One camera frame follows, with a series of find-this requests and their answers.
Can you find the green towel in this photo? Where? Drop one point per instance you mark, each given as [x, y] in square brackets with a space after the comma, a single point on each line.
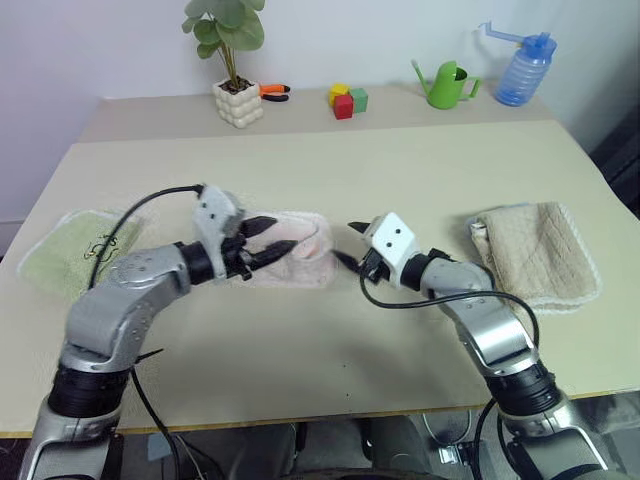
[60, 255]

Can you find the beige quilted towel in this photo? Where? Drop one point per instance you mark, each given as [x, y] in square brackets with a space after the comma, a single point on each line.
[535, 255]

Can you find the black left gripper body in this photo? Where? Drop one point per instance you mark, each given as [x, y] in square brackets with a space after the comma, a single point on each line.
[235, 257]

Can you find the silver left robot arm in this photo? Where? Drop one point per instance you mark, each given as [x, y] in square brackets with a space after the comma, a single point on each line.
[125, 300]

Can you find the white bubble plant pot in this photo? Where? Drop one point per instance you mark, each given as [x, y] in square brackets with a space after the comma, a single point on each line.
[239, 106]

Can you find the green watering can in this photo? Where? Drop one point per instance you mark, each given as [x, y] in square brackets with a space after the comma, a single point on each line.
[446, 87]

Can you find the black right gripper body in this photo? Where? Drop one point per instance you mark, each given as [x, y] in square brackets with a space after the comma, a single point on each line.
[374, 270]

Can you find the pink towel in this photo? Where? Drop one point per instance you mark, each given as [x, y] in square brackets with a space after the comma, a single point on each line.
[310, 250]

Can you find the orange black pliers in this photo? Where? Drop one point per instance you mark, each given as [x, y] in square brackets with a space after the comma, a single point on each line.
[274, 91]

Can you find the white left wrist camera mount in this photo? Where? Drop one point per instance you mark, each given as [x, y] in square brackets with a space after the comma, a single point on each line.
[212, 210]

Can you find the yellow block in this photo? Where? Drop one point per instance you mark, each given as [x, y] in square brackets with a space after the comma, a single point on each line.
[338, 90]

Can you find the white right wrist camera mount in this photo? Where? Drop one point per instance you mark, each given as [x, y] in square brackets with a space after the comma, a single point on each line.
[395, 245]

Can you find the green cube block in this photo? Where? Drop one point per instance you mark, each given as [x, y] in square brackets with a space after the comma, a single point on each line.
[360, 100]

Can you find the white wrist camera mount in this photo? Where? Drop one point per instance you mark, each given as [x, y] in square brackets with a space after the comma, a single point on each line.
[395, 245]
[212, 210]

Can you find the metal bracket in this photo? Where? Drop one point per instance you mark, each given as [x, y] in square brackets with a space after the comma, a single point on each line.
[452, 455]

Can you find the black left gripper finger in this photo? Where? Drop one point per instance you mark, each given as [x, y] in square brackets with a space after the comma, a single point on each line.
[260, 226]
[274, 252]

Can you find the blue plastic spray bottle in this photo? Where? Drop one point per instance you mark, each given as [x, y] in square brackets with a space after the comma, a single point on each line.
[522, 70]

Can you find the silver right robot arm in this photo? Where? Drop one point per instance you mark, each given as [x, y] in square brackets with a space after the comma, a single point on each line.
[495, 330]

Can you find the red cube block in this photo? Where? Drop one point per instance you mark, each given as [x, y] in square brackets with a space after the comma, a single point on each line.
[343, 107]

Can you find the green leafy plant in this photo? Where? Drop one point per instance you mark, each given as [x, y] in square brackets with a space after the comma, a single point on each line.
[225, 25]

